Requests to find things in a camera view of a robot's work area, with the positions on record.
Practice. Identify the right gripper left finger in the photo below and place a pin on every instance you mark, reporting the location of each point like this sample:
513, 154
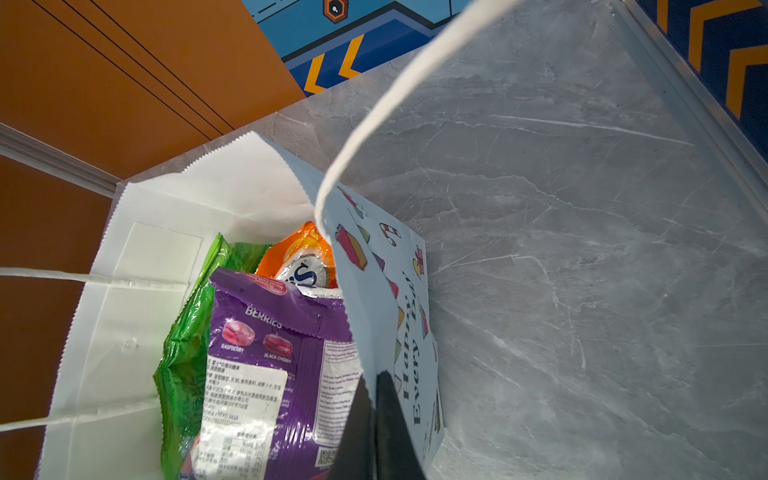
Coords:
355, 458

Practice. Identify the orange Fox's candy bag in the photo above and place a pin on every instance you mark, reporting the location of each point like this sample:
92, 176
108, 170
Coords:
304, 258

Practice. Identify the green chips bag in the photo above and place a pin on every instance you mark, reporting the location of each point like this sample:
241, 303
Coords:
181, 374

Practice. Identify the left aluminium corner post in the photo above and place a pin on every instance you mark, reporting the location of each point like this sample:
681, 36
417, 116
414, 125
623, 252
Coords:
41, 156

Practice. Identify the white paper gift bag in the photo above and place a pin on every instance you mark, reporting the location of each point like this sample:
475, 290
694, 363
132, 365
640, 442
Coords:
104, 420

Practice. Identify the purple snack packet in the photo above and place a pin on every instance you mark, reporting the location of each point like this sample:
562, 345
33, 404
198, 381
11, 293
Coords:
282, 371

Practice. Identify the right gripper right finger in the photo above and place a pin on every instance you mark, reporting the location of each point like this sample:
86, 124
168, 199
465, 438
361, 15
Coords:
395, 454

